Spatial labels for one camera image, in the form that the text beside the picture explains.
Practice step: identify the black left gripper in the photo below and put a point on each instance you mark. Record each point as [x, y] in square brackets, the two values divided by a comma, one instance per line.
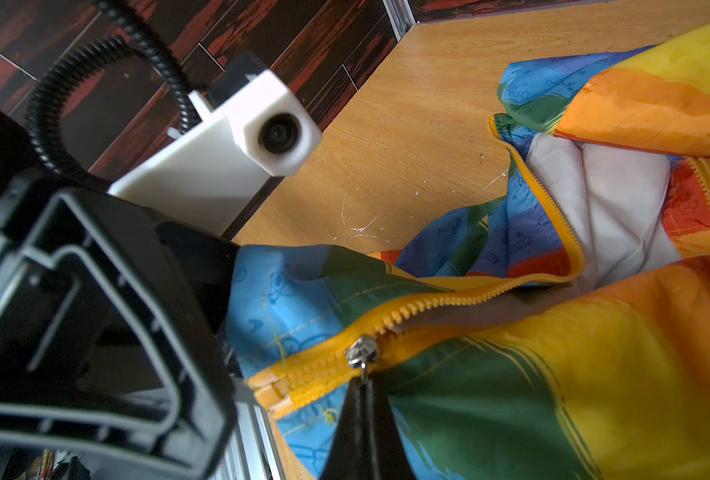
[108, 320]

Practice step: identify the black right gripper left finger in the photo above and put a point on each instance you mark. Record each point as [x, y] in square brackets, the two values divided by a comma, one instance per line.
[348, 456]

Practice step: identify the rainbow striped zip jacket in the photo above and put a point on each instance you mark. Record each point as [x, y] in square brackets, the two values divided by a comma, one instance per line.
[560, 331]

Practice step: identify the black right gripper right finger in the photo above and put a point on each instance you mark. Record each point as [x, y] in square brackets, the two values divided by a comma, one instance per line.
[384, 455]

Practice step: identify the aluminium frame post left corner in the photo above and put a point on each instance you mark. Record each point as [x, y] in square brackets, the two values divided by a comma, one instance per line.
[401, 17]

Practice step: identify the aluminium front rail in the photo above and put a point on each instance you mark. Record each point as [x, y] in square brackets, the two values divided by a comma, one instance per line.
[252, 452]

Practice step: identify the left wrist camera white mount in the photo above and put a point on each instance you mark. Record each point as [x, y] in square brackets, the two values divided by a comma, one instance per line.
[253, 129]

